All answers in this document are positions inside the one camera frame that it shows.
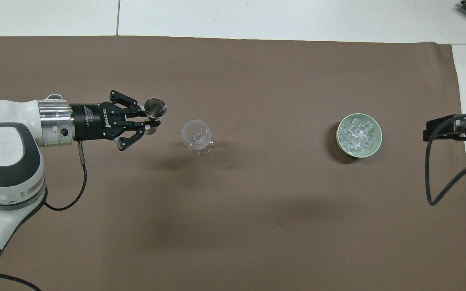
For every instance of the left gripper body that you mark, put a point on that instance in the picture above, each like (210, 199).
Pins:
(89, 121)

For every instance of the steel jigger cup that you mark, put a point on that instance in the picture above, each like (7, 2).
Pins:
(155, 108)

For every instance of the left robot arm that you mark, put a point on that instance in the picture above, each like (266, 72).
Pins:
(6, 121)

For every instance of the clear wine glass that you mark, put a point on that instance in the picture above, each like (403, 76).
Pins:
(195, 135)

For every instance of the clear ice cubes heap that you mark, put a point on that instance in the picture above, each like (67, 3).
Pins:
(358, 134)

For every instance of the green bowl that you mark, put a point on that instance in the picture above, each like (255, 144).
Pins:
(340, 141)

